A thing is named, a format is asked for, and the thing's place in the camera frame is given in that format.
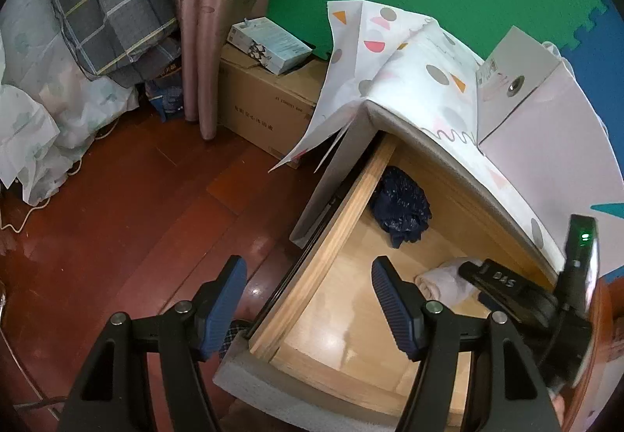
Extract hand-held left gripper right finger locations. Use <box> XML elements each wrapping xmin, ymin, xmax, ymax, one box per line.
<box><xmin>371</xmin><ymin>255</ymin><xmax>561</xmax><ymax>432</ymax></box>

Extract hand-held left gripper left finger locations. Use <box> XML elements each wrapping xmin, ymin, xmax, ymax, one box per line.
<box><xmin>57</xmin><ymin>255</ymin><xmax>248</xmax><ymax>432</ymax></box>

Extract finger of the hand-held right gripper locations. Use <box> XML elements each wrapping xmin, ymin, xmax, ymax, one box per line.
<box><xmin>458</xmin><ymin>259</ymin><xmax>561</xmax><ymax>323</ymax></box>
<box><xmin>478</xmin><ymin>292</ymin><xmax>512</xmax><ymax>316</ymax></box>

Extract wooden drawer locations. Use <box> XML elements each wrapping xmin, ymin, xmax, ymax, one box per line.
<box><xmin>212</xmin><ymin>134</ymin><xmax>561</xmax><ymax>430</ymax></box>

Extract white underwear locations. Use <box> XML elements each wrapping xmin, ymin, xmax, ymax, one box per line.
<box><xmin>414</xmin><ymin>257</ymin><xmax>488</xmax><ymax>306</ymax></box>

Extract navy blue patterned underwear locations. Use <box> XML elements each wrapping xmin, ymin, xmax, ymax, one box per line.
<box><xmin>370</xmin><ymin>166</ymin><xmax>433</xmax><ymax>250</ymax></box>

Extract dark plaid cloth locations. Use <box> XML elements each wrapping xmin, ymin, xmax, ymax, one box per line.
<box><xmin>218</xmin><ymin>319</ymin><xmax>253</xmax><ymax>362</ymax></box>

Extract white shoe box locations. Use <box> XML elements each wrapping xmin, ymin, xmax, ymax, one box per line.
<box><xmin>475</xmin><ymin>26</ymin><xmax>624</xmax><ymax>277</ymax></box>

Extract brown cardboard box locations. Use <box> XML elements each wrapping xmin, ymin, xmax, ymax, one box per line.
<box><xmin>218</xmin><ymin>42</ymin><xmax>337</xmax><ymax>169</ymax></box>

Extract blue plastic packet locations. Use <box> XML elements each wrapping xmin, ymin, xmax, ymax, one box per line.
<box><xmin>145</xmin><ymin>66</ymin><xmax>186</xmax><ymax>123</ymax></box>

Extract patterned white table cover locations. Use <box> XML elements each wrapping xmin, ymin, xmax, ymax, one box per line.
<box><xmin>268</xmin><ymin>0</ymin><xmax>569</xmax><ymax>262</ymax></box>

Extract blue foam mat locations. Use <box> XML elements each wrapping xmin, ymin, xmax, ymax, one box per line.
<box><xmin>558</xmin><ymin>0</ymin><xmax>624</xmax><ymax>121</ymax></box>

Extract white floral bedding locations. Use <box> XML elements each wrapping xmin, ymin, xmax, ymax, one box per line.
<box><xmin>0</xmin><ymin>0</ymin><xmax>140</xmax><ymax>206</ymax></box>

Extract small light blue box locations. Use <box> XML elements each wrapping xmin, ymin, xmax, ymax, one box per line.
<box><xmin>229</xmin><ymin>16</ymin><xmax>314</xmax><ymax>76</ymax></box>

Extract floral pink curtain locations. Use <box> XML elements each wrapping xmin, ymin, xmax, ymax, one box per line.
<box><xmin>168</xmin><ymin>0</ymin><xmax>288</xmax><ymax>141</ymax></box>

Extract white cable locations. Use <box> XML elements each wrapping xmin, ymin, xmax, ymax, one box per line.
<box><xmin>0</xmin><ymin>120</ymin><xmax>115</xmax><ymax>234</ymax></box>

